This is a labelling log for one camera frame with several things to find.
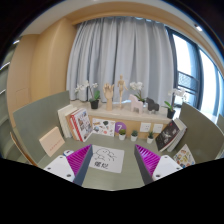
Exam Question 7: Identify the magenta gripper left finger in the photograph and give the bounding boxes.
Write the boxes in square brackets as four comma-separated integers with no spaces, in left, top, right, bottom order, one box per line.
[43,144,94,187]

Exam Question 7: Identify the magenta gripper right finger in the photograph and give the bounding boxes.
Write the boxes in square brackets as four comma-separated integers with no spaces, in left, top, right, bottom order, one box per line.
[133,144,183,186]

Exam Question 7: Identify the white drawing mouse pad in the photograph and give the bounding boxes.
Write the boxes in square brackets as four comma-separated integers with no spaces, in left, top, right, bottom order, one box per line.
[89,145,125,173]

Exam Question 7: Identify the small potted plant right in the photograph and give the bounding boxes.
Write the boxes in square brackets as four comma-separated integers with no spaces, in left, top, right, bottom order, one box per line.
[147,131,154,144]

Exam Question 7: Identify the small potted plant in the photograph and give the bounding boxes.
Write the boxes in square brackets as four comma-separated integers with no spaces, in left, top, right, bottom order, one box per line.
[119,129,126,140]
[131,130,138,142]
[147,131,154,144]

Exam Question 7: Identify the small potted plant middle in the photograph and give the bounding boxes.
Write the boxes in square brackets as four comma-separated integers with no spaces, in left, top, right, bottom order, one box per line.
[131,130,138,142]

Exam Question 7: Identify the beige leaning card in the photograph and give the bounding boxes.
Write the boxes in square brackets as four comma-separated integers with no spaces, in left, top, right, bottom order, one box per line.
[39,127,65,157]

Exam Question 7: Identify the colourful illustrated booklet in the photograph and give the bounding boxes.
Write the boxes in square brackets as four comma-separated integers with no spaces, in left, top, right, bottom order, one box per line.
[173,145,195,168]

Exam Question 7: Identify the small potted plant left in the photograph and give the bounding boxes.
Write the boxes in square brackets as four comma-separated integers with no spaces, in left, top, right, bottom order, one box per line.
[119,129,126,140]

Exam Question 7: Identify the dark cover book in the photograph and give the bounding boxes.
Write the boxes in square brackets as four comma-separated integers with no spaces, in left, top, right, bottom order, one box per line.
[155,118,187,152]

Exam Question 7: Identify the red white book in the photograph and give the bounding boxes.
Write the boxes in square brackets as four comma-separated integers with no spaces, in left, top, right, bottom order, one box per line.
[71,108,92,142]

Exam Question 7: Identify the sticker picture card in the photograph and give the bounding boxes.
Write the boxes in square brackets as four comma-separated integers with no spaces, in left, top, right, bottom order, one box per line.
[92,118,115,137]

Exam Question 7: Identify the purple number seven sign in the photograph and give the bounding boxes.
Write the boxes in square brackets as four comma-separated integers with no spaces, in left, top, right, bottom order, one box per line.
[115,122,127,133]

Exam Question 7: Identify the white standing books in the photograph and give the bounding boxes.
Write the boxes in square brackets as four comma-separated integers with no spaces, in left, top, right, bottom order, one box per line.
[58,104,76,138]

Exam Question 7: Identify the white orchid black pot right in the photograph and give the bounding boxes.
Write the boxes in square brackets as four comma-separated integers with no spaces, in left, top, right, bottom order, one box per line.
[161,87,188,120]

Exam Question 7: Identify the white orchid black pot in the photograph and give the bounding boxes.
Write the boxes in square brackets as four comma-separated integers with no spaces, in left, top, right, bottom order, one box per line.
[161,87,188,120]
[75,80,100,109]

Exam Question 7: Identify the dark horse figurine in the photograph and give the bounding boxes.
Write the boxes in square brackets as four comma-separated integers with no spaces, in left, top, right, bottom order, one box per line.
[146,98,159,111]

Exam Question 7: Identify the pink horse figurine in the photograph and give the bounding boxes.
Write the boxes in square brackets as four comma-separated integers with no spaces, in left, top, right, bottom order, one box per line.
[129,95,143,113]

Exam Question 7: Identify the grey left desk divider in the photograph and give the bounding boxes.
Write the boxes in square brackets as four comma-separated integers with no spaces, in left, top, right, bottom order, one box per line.
[13,91,70,163]

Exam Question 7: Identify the grey desk divider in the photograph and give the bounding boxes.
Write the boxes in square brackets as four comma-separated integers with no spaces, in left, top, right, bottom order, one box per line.
[171,103,224,164]
[13,91,70,163]

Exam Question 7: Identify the grey right desk divider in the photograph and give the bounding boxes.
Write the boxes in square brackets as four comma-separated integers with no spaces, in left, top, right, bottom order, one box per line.
[171,103,224,164]

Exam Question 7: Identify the white orchid black pot left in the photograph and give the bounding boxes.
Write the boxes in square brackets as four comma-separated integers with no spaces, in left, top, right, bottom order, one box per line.
[75,80,100,109]

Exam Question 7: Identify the white orchid middle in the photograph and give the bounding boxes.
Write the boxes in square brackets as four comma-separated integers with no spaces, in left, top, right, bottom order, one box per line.
[130,82,145,102]

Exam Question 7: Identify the wooden hand model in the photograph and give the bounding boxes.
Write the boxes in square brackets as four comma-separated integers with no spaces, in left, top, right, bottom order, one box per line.
[103,83,114,111]

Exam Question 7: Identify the wooden mannequin figure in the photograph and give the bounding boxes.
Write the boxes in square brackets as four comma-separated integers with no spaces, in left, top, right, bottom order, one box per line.
[117,75,127,104]

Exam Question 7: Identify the grey window curtain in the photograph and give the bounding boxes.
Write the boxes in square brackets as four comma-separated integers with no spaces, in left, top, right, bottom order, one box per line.
[66,17,174,104]

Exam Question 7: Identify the white wall socket left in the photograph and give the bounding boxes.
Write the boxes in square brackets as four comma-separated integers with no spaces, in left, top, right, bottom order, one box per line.
[140,122,151,132]

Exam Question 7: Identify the white wall socket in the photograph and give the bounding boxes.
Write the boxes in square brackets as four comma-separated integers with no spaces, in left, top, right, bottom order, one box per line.
[153,124,163,133]
[140,122,151,132]

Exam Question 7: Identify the white wall socket right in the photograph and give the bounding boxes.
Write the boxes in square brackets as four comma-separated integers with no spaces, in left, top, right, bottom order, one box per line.
[153,124,163,133]

